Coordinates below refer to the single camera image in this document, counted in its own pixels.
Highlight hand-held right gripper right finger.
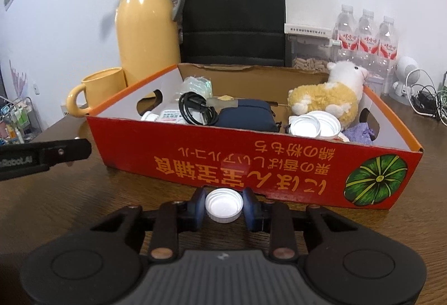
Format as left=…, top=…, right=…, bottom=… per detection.
left=242, top=187, right=362, bottom=263

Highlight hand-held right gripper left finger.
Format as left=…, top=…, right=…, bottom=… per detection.
left=84, top=186, right=207, bottom=264

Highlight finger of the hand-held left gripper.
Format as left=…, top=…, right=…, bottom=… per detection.
left=35, top=138, right=92, bottom=166

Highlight orange cardboard box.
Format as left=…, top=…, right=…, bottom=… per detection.
left=85, top=62, right=424, bottom=211

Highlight black usb cable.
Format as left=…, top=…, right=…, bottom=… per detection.
left=178, top=91, right=219, bottom=125

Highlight yellow mug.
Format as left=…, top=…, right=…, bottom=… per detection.
left=66, top=67, right=127, bottom=118

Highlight navy zip pouch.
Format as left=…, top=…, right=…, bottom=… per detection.
left=213, top=98, right=280, bottom=133

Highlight clear bubble wrap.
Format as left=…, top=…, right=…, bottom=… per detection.
left=181, top=76, right=213, bottom=100

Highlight white and tan plush sheep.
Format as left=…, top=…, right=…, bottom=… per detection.
left=287, top=60, right=370, bottom=127

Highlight purple fuzzy cloth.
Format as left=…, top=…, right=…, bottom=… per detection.
left=344, top=121, right=378, bottom=145

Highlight yellow thermos jug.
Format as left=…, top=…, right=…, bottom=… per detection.
left=115, top=0, right=187, bottom=98

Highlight clear lidded food container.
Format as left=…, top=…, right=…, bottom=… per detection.
left=284, top=23, right=341, bottom=74

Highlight black paper bag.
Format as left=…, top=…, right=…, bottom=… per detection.
left=181, top=0, right=287, bottom=67

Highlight small white fan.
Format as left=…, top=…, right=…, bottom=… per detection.
left=391, top=56, right=420, bottom=105

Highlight black power adapter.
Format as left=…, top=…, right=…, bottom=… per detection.
left=417, top=90, right=437, bottom=107

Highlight wire rack with bottles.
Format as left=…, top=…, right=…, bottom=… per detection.
left=0, top=97, right=36, bottom=145

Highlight purple wall decal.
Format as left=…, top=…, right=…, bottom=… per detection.
left=8, top=60, right=29, bottom=103

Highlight tangled cables and chargers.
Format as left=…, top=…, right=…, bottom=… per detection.
left=406, top=69, right=446, bottom=124

